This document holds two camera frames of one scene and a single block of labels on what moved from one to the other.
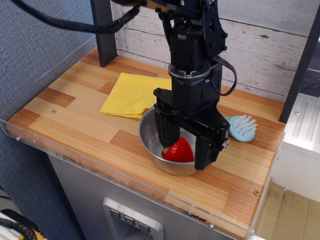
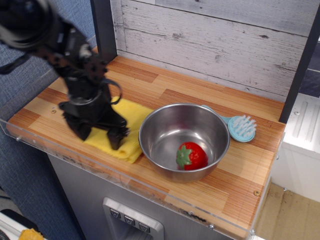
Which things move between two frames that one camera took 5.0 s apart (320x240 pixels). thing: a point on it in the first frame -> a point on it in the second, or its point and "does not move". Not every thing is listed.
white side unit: (297, 166) does not move
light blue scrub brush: (242, 127) does not move
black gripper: (193, 102) -> (89, 106)
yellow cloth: (133, 95) -> (136, 117)
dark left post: (106, 42) does not move
